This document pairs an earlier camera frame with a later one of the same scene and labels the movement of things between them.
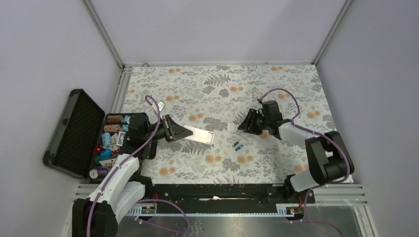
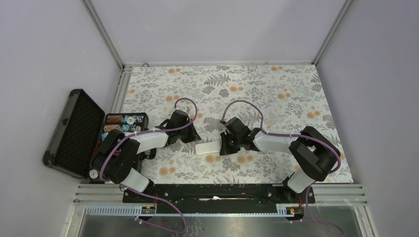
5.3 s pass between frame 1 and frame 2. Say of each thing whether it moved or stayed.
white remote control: moved
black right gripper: moved
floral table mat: stayed
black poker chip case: stayed
